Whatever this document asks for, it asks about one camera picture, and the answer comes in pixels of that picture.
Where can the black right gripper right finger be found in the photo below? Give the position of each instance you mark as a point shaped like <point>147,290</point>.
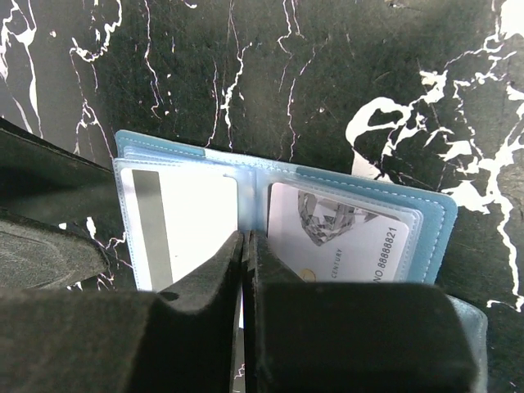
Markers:
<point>348,337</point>

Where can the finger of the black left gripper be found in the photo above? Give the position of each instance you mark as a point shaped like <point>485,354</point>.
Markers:
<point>37,255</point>
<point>43,183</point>

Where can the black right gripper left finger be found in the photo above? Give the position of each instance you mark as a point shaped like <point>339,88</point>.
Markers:
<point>123,331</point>

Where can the white printed credit card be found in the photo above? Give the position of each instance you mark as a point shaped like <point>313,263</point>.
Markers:
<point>323,239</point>

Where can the white magnetic stripe card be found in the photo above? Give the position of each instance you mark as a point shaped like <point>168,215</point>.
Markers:
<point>175,220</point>

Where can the blue leather card holder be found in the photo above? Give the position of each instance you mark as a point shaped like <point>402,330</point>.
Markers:
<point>429,215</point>

